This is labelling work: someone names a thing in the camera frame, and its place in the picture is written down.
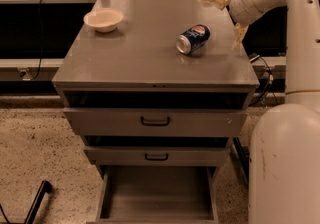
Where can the black metal leg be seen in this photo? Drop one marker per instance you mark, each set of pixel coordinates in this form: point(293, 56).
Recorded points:
point(243, 155)

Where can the grey open bottom drawer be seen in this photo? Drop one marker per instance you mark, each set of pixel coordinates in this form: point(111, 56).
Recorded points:
point(157, 195)

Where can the grey middle drawer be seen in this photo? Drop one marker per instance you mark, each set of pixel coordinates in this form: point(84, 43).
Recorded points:
point(156, 156)

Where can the white paper bowl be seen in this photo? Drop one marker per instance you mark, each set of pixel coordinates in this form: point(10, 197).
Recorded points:
point(103, 20)

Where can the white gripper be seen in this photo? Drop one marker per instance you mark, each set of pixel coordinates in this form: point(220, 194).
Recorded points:
point(242, 7)

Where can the grey top drawer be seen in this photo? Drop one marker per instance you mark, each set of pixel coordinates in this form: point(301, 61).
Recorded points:
point(155, 123)

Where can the blue pepsi can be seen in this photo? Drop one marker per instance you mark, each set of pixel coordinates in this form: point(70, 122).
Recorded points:
point(192, 39)

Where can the grey drawer cabinet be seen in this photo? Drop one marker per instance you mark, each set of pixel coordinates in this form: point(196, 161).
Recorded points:
point(138, 66)

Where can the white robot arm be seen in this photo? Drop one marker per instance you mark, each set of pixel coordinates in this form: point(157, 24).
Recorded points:
point(284, 179)

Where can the black metal bar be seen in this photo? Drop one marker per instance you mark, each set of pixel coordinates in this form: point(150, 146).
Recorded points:
point(45, 188)

